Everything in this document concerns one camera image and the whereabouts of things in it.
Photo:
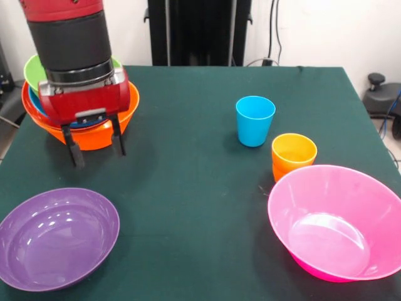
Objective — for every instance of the green bowl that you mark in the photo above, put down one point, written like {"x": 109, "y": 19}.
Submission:
{"x": 34, "y": 72}

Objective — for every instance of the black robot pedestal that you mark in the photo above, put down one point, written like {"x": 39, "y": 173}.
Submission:
{"x": 194, "y": 31}

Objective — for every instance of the dark green table cloth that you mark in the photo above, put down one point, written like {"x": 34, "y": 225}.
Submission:
{"x": 188, "y": 219}

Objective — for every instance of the blue cup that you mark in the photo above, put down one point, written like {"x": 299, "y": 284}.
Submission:
{"x": 255, "y": 125}

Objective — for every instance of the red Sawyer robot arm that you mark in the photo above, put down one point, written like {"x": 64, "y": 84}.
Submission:
{"x": 69, "y": 37}

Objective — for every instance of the purple bowl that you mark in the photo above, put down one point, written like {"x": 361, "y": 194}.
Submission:
{"x": 53, "y": 241}

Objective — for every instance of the black chair base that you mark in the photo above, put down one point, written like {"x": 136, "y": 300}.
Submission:
{"x": 380, "y": 97}

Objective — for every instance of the orange bowl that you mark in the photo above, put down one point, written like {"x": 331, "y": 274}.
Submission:
{"x": 94, "y": 139}

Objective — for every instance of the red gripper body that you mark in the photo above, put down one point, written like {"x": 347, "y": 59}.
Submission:
{"x": 87, "y": 100}

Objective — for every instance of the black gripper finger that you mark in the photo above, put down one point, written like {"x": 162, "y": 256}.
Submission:
{"x": 118, "y": 138}
{"x": 75, "y": 150}

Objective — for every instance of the pink bowl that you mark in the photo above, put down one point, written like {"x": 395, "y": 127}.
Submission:
{"x": 332, "y": 225}

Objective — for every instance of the black office chair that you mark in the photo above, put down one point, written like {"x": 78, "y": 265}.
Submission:
{"x": 9, "y": 103}

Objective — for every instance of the large blue bowl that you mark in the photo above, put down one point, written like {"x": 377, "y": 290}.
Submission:
{"x": 36, "y": 105}

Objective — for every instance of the orange cup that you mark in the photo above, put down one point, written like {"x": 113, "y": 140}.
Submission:
{"x": 293, "y": 153}
{"x": 277, "y": 174}

